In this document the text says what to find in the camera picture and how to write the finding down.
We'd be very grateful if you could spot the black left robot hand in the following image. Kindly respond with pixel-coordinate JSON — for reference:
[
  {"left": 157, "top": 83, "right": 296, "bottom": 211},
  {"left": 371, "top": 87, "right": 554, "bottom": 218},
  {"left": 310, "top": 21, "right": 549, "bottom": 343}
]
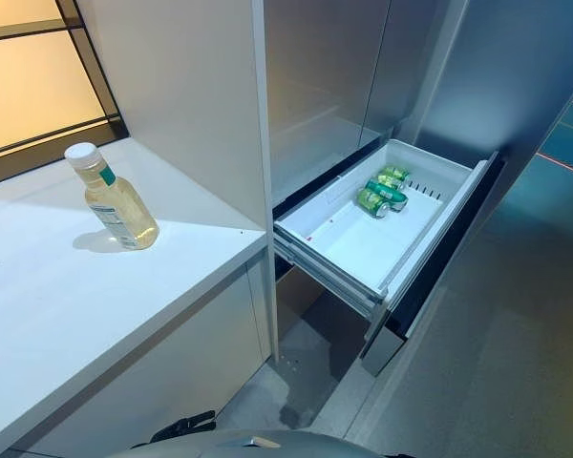
[{"left": 150, "top": 409, "right": 219, "bottom": 443}]

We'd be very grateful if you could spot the bright green drink can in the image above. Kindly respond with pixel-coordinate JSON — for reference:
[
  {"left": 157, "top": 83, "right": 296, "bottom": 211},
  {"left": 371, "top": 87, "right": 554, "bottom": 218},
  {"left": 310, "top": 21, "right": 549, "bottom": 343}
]
[
  {"left": 379, "top": 165, "right": 411, "bottom": 185},
  {"left": 356, "top": 187, "right": 396, "bottom": 219}
]

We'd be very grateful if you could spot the grey robot torso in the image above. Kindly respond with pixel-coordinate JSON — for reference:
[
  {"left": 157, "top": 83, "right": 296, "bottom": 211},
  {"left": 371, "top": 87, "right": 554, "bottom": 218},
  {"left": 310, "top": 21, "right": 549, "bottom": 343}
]
[{"left": 118, "top": 427, "right": 388, "bottom": 458}]

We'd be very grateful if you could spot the black framed window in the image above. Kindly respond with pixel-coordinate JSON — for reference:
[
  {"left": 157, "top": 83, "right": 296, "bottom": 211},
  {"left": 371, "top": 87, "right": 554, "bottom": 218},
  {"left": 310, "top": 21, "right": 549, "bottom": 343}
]
[{"left": 0, "top": 0, "right": 125, "bottom": 176}]

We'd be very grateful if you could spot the stainless steel fridge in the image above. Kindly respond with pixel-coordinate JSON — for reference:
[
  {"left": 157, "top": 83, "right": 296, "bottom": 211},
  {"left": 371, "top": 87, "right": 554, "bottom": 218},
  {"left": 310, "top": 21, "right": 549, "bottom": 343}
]
[{"left": 265, "top": 0, "right": 573, "bottom": 458}]

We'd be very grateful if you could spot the white fridge drawer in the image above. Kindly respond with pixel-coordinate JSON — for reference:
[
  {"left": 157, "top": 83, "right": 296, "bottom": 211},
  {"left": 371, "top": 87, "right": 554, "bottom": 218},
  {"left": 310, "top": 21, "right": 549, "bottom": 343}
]
[{"left": 272, "top": 137, "right": 505, "bottom": 378}]

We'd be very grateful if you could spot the white tall cabinet panel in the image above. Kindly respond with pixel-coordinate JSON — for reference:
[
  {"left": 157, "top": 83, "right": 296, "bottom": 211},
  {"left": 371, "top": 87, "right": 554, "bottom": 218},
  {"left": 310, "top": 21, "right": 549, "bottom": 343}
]
[{"left": 74, "top": 0, "right": 281, "bottom": 368}]

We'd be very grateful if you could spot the white counter cabinet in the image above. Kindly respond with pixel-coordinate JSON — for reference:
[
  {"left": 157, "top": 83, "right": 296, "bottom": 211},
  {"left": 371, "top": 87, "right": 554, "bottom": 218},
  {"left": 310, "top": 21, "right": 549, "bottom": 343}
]
[{"left": 0, "top": 137, "right": 274, "bottom": 458}]

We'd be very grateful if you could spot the clear tea bottle white cap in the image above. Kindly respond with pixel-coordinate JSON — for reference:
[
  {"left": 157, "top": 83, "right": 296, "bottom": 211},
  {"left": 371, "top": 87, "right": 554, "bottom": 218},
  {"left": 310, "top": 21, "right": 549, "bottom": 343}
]
[{"left": 64, "top": 142, "right": 161, "bottom": 251}]

